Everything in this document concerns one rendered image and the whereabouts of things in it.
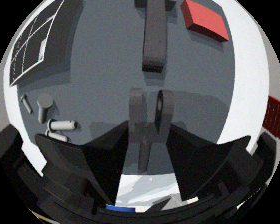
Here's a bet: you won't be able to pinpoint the red square block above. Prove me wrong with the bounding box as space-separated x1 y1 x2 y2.
180 0 229 43

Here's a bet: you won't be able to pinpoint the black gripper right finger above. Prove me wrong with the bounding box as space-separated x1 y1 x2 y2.
166 123 251 202

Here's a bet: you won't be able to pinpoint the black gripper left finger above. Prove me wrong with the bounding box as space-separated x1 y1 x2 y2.
34 120 129 206

